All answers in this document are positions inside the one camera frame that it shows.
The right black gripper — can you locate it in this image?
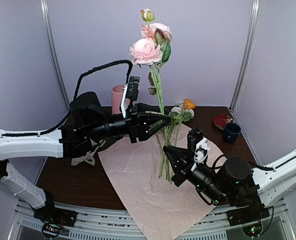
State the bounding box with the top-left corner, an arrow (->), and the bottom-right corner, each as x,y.
163,146 -> 227,207

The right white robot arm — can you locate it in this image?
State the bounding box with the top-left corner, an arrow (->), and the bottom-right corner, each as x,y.
163,130 -> 296,221

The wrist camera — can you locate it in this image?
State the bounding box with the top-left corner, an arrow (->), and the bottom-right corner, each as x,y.
187,128 -> 210,164
120,76 -> 140,118

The cream ribbon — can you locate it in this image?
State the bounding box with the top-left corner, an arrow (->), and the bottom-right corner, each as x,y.
71,139 -> 106,166

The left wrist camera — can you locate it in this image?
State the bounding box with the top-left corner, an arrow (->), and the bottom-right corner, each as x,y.
120,76 -> 140,118

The red floral plate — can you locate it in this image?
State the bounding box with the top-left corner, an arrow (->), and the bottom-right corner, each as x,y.
213,114 -> 235,131

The pink tapered vase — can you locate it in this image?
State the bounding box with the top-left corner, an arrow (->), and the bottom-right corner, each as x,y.
111,85 -> 124,114

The artificial flower bouquet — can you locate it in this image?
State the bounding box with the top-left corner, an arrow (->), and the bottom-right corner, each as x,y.
157,98 -> 196,183

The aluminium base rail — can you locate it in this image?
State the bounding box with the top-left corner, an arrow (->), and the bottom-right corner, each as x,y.
7,200 -> 296,240

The dark blue mug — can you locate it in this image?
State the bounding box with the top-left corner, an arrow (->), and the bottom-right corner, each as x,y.
223,122 -> 241,144

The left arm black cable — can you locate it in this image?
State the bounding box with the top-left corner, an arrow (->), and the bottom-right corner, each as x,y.
2,59 -> 134,138

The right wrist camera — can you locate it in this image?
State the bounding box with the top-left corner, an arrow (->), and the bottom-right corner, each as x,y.
187,128 -> 210,164

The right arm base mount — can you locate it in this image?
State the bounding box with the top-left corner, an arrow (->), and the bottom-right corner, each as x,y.
227,206 -> 274,239

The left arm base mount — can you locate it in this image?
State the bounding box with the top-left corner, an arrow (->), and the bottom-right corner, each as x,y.
32,208 -> 77,240

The pink wrapping paper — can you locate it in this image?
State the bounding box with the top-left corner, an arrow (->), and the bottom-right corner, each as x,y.
98,136 -> 214,240

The left aluminium corner post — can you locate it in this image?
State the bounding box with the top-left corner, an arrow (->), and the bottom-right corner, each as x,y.
40,0 -> 69,110

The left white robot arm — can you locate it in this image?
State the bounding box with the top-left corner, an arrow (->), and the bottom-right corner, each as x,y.
0,91 -> 171,222

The aluminium corner post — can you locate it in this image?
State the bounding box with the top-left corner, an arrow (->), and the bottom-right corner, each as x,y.
230,0 -> 261,114
40,0 -> 69,110

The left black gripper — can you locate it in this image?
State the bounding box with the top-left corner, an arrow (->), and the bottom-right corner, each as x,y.
86,102 -> 172,144

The right aluminium corner post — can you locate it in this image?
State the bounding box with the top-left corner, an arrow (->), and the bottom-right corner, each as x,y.
230,0 -> 261,114

